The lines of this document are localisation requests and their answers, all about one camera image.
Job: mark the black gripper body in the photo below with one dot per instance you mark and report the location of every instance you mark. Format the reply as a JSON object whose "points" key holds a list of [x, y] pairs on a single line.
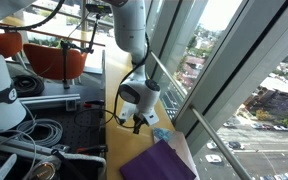
{"points": [[139, 120]]}

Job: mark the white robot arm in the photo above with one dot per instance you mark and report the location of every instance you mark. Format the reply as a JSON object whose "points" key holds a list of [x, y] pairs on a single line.
{"points": [[139, 93]]}

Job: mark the purple notebook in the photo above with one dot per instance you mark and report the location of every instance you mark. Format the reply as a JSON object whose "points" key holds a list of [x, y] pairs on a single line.
{"points": [[159, 162]]}

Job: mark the orange black clamp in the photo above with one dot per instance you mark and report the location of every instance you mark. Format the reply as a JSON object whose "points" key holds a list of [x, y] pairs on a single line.
{"points": [[93, 149], [89, 104]]}

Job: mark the metal window handrail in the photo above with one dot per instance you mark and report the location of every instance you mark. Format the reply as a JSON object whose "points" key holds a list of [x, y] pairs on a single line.
{"points": [[236, 165]]}

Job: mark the aluminium extrusion bar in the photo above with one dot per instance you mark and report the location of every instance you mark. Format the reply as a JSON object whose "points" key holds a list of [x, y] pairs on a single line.
{"points": [[68, 101]]}

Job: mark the black perforated breadboard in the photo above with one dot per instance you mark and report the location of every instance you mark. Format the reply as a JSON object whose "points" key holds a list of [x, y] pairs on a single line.
{"points": [[59, 129]]}

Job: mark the orange chair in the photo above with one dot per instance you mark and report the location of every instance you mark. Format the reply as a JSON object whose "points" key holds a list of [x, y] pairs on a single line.
{"points": [[10, 44], [48, 62]]}

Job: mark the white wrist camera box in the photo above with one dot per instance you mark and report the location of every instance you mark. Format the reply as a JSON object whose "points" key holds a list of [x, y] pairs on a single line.
{"points": [[151, 118]]}

